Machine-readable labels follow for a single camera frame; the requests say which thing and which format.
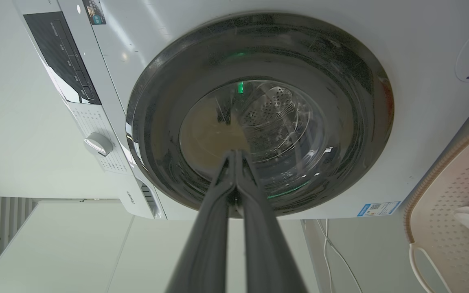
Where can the silver washing machine control knob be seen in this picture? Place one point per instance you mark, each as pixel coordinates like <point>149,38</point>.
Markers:
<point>97,144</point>

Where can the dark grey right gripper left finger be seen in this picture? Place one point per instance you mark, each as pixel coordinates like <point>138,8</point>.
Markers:
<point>208,244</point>

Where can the white front-load washing machine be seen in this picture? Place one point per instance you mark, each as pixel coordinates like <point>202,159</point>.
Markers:
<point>267,40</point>

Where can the blue energy label sticker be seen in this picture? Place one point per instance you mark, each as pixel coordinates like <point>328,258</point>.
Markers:
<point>378,208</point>

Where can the beige perforated laundry basket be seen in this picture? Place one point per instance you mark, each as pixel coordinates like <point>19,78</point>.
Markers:
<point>450,228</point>

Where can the round dark washing machine door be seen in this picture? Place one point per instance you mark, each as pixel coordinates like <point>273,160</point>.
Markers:
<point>332,101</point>

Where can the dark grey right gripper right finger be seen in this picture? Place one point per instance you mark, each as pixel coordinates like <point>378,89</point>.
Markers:
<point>265,248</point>

